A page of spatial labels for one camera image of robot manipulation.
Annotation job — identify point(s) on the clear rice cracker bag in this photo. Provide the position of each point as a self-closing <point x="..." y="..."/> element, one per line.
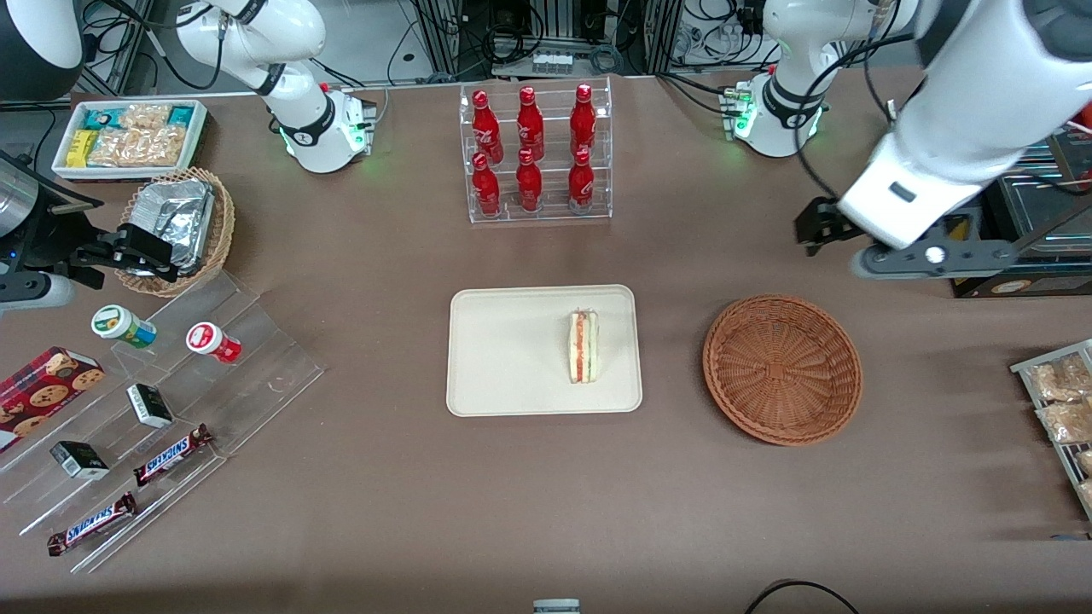
<point x="136" y="147"/>
<point x="145" y="115"/>

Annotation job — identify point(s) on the clear acrylic bottle rack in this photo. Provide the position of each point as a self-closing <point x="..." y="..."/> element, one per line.
<point x="554" y="217"/>

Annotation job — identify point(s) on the white rectangular snack bin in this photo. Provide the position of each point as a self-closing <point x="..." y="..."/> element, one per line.
<point x="198" y="145"/>

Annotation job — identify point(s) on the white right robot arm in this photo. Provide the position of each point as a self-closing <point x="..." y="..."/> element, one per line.
<point x="299" y="128"/>

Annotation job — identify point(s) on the black food warmer appliance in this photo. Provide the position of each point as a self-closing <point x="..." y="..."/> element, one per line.
<point x="1049" y="273"/>

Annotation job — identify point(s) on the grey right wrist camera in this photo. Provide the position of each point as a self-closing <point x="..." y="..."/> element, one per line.
<point x="34" y="292"/>

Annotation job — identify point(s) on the cream plastic tray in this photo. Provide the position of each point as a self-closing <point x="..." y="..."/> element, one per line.
<point x="512" y="358"/>

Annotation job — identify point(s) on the clear acrylic stepped stand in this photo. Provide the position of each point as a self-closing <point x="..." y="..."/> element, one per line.
<point x="273" y="375"/>

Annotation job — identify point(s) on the Snickers chocolate bar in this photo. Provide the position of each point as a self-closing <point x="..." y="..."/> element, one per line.
<point x="92" y="522"/>
<point x="171" y="454"/>

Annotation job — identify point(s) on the brown wicker basket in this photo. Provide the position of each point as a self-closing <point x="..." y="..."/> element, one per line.
<point x="781" y="371"/>

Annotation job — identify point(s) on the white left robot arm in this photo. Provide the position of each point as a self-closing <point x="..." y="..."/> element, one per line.
<point x="964" y="128"/>

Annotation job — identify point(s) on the green lidded cup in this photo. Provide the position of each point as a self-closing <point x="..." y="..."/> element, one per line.
<point x="124" y="327"/>

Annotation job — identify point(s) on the light wicker basket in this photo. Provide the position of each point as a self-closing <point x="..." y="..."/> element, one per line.
<point x="217" y="247"/>

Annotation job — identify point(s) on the steel food pan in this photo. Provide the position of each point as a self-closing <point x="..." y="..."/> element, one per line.
<point x="1045" y="205"/>

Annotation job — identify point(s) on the red soda bottle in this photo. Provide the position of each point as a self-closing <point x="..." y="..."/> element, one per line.
<point x="530" y="124"/>
<point x="583" y="119"/>
<point x="486" y="188"/>
<point x="581" y="181"/>
<point x="486" y="128"/>
<point x="529" y="183"/>

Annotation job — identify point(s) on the clear snack bag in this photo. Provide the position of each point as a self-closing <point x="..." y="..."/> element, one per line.
<point x="1066" y="420"/>
<point x="1086" y="462"/>
<point x="1087" y="495"/>
<point x="1058" y="379"/>

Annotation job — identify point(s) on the tray of wrapped pastries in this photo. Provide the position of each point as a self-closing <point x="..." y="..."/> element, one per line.
<point x="1049" y="448"/>

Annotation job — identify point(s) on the small black carton box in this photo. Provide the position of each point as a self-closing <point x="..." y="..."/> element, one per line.
<point x="149" y="405"/>
<point x="78" y="459"/>

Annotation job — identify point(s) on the silver foil wrapped pack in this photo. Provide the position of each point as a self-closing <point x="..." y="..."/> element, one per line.
<point x="149" y="198"/>
<point x="183" y="226"/>

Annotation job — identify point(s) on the triangle sandwich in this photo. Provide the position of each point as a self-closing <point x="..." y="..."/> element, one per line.
<point x="583" y="350"/>

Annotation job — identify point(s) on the white power strip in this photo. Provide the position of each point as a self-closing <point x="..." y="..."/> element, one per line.
<point x="551" y="62"/>

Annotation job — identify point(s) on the small grey device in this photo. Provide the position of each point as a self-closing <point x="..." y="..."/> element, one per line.
<point x="556" y="606"/>

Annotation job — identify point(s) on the red chocolate chip cookie box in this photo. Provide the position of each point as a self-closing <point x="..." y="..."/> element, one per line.
<point x="43" y="396"/>

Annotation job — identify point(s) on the teal snack packet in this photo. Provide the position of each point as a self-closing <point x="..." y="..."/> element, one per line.
<point x="181" y="115"/>
<point x="102" y="118"/>

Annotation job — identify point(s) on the red lidded cup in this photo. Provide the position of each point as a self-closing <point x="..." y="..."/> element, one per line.
<point x="213" y="341"/>

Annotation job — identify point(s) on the yellow snack packet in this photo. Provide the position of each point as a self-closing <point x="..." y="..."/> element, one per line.
<point x="81" y="147"/>

